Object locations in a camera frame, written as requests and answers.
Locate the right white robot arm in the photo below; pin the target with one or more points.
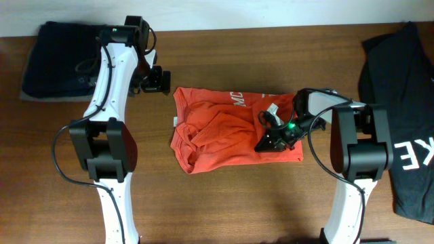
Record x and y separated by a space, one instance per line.
360 151

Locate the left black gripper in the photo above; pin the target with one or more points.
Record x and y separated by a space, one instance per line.
158 82

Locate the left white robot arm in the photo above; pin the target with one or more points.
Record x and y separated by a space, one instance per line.
104 146

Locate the red polo shirt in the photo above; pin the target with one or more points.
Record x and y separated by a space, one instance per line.
221 128

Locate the black printed t-shirt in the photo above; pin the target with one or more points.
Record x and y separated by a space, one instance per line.
399 75

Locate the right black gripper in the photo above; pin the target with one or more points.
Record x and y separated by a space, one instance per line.
278 141

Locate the folded grey garment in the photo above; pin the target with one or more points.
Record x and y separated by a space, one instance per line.
51 98

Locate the folded navy blue garment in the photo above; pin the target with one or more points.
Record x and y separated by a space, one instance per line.
64 29

